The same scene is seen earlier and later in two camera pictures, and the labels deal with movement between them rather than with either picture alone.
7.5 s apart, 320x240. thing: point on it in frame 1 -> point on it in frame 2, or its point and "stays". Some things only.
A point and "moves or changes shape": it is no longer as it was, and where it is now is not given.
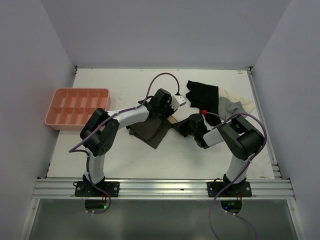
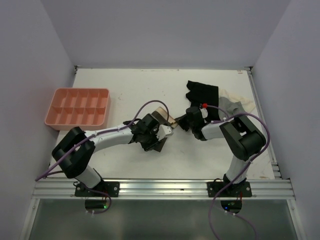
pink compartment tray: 71,108 stays
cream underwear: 247,105 stays
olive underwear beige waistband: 152,131 moves or changes shape
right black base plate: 239,189 stays
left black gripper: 170,112 -> 155,141
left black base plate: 87,189 stays
